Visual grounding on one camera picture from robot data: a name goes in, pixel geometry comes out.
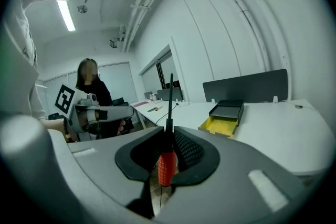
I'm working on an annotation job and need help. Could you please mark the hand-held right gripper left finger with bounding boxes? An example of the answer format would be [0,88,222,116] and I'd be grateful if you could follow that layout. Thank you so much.
[47,126,165,220]

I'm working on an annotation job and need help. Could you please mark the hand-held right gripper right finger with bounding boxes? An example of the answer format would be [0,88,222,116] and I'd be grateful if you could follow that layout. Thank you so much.
[154,125,307,224]

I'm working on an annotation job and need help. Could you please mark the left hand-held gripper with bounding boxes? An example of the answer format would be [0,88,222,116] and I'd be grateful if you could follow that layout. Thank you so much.
[54,83,135,143]

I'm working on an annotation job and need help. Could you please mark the red-handled black screwdriver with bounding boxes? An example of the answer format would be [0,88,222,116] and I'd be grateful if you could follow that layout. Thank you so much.
[157,72,177,187]

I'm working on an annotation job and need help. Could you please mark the person's left forearm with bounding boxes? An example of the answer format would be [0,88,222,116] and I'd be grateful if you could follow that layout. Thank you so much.
[39,118,69,143]

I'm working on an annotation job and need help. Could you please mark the black box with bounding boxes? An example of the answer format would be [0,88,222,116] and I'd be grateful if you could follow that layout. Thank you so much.
[208,99,245,127]

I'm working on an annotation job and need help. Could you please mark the person's left hand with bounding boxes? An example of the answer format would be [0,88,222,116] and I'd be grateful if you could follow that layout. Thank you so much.
[117,120,127,136]

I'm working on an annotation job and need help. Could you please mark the black office chair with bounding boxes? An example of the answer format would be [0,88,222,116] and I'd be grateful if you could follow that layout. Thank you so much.
[111,97,135,137]

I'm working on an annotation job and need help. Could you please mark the dark gray desk divider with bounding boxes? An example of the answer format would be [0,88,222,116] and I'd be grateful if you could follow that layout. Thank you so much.
[202,69,289,103]
[156,86,184,102]

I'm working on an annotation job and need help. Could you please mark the person's gray shirt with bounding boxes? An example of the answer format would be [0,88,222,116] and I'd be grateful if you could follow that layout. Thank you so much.
[0,0,48,124]

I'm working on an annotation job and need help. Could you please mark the ceiling tube light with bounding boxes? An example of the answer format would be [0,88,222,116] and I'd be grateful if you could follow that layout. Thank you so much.
[56,0,77,33]

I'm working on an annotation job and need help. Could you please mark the black power cable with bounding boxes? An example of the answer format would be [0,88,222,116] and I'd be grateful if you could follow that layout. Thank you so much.
[154,103,180,125]

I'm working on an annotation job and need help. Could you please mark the dark bead bracelet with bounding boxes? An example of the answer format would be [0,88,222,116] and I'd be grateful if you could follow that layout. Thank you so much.
[62,117,72,141]

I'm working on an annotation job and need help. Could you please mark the white wall camera box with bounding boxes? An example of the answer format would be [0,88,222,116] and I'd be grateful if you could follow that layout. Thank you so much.
[109,36,125,48]

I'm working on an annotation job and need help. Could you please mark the white wall pipes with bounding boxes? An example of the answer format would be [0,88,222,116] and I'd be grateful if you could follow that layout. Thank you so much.
[122,0,292,73]

